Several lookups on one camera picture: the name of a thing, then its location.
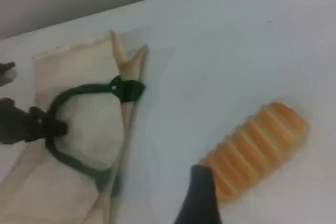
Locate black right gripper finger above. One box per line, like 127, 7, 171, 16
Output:
174, 165, 223, 224

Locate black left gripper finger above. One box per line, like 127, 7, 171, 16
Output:
0, 61, 16, 87
0, 97, 69, 145

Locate cream canvas bag green handles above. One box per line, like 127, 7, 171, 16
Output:
0, 30, 150, 224

